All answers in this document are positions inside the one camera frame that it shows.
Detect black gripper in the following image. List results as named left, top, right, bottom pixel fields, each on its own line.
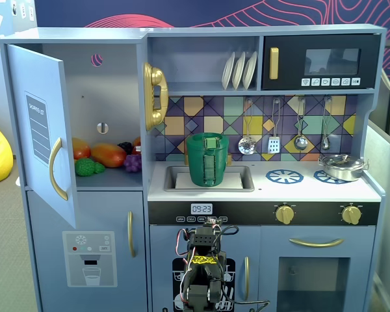
left=190, top=226, right=220, bottom=257

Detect green toy cup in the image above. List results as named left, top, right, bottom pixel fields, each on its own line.
left=185, top=132, right=231, bottom=153

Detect green plastic recipient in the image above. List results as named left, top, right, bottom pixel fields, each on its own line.
left=187, top=146, right=230, bottom=188

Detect steel pot lid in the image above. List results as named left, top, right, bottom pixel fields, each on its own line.
left=318, top=153, right=365, bottom=168

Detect yellow patterned tape strip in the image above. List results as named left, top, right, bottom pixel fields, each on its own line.
left=188, top=255, right=217, bottom=266

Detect blue dishwasher door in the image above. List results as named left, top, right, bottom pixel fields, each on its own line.
left=149, top=225, right=262, bottom=312

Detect toy kitchen sink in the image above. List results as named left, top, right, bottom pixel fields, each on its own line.
left=175, top=172, right=243, bottom=189

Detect blue oven door with window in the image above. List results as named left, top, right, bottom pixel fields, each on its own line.
left=261, top=226, right=376, bottom=312

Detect blue toy kitchen unit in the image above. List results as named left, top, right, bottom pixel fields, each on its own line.
left=0, top=23, right=387, bottom=312

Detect gold stove knob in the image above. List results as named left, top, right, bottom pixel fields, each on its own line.
left=275, top=203, right=296, bottom=225
left=341, top=204, right=362, bottom=226

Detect steel toy skimmer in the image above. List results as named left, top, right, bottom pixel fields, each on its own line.
left=237, top=98, right=257, bottom=155

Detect purple toy grapes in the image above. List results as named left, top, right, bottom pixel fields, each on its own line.
left=123, top=154, right=143, bottom=173

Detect steel toy slotted spatula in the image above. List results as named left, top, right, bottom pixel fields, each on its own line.
left=267, top=98, right=282, bottom=154

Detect orange toy mango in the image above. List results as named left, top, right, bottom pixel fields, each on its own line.
left=90, top=142, right=127, bottom=168

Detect steel toy ladle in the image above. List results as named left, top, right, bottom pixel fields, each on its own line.
left=294, top=96, right=309, bottom=151

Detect green toy grapes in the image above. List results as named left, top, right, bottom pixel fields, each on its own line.
left=74, top=158, right=106, bottom=177

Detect red yellow toy apple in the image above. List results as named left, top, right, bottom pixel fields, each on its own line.
left=71, top=137, right=92, bottom=160

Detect steel toy pot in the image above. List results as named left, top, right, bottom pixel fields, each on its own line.
left=317, top=159, right=370, bottom=182

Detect small steel toy spoon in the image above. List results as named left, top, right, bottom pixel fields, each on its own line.
left=320, top=96, right=333, bottom=151

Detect blue door with dispenser print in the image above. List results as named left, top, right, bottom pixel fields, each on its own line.
left=26, top=190, right=147, bottom=312

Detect white toy plate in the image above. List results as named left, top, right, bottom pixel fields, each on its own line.
left=242, top=51, right=258, bottom=90
left=231, top=51, right=246, bottom=91
left=221, top=51, right=236, bottom=91

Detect gold toy telephone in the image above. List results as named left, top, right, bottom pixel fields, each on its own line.
left=142, top=61, right=169, bottom=132

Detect grey desk partition panel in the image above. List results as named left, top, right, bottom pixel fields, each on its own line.
left=365, top=116, right=390, bottom=312

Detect blue shopping list cupboard door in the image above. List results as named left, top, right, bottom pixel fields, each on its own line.
left=6, top=44, right=77, bottom=230

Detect black power cable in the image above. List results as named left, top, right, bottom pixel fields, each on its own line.
left=220, top=285, right=271, bottom=312

